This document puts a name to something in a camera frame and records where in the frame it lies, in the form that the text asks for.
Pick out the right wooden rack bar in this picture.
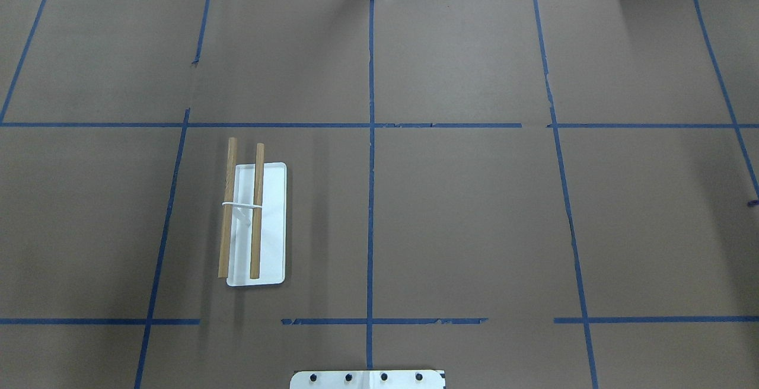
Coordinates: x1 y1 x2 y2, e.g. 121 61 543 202
249 143 265 280

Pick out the wooden rack bar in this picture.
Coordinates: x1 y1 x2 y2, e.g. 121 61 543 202
218 138 238 279
249 143 265 280

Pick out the left wooden rack bar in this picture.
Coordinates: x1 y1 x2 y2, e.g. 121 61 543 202
218 138 238 279

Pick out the brown paper table cover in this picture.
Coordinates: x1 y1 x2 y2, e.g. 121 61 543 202
2 0 757 388

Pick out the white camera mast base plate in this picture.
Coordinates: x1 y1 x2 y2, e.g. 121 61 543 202
289 369 447 388

